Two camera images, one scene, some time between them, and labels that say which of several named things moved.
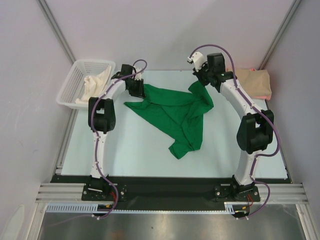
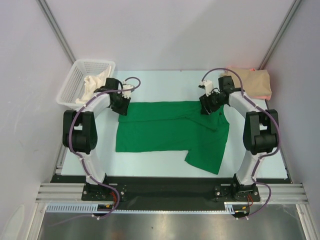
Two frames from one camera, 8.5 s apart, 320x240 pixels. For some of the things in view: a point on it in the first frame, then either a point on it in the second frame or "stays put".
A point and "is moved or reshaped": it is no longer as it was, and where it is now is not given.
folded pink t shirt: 268,97 stays put
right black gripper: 202,78 -> 206,106
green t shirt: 179,115 is moved or reshaped
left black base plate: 104,192 stays put
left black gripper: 140,92 -> 123,110
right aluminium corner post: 295,5 stays put
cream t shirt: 94,85 stays put
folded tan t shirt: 255,83 stays put
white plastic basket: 73,86 stays put
